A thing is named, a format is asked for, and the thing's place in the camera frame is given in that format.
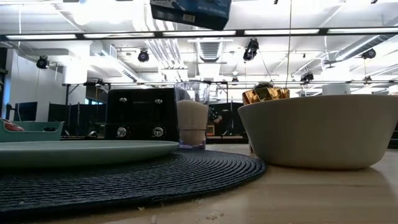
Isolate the ceiling air vent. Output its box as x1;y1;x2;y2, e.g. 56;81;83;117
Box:
198;40;223;63

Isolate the beige ceramic bowl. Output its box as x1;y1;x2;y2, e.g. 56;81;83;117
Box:
238;94;398;170

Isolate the blue Frosted Flakes cereal box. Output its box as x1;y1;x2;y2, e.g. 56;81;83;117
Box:
149;0;233;31

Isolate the white cylindrical container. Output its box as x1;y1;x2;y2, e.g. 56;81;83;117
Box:
322;83;351;96

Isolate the silver ventilation duct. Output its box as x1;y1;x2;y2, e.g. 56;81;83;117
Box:
335;34;396;62

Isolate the dark computer monitor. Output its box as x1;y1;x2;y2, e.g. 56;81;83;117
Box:
14;101;38;122

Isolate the red apple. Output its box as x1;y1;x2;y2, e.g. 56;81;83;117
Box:
1;118;25;132

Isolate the dark woven round placemat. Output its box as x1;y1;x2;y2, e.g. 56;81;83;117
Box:
0;148;267;218

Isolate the teal plastic tray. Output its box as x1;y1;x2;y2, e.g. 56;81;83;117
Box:
0;119;65;143

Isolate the person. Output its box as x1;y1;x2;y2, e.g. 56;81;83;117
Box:
207;107;223;125

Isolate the light teal round plate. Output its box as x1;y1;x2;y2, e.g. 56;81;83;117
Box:
0;139;180;169

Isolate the black ceiling camera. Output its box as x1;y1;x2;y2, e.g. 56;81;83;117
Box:
300;71;315;83
35;55;50;70
243;38;260;62
361;48;377;60
137;49;150;63

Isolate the black four-slot toaster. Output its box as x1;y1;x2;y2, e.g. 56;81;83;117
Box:
104;88;180;141

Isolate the hanging black cable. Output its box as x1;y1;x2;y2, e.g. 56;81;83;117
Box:
285;0;293;88

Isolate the black overhead light bar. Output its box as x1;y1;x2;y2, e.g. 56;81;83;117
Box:
0;27;398;40

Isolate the clear glass of milk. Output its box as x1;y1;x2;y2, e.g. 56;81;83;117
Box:
173;81;211;150

